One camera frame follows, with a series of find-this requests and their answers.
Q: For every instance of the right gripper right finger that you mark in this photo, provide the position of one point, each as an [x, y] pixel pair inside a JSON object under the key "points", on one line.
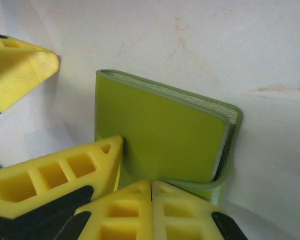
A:
{"points": [[185, 217]]}

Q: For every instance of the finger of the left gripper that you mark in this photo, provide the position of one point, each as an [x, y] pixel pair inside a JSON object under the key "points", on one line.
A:
{"points": [[52, 175], [20, 72]]}

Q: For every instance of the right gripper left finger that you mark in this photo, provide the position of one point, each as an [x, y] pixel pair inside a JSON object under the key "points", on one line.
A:
{"points": [[125, 217]]}

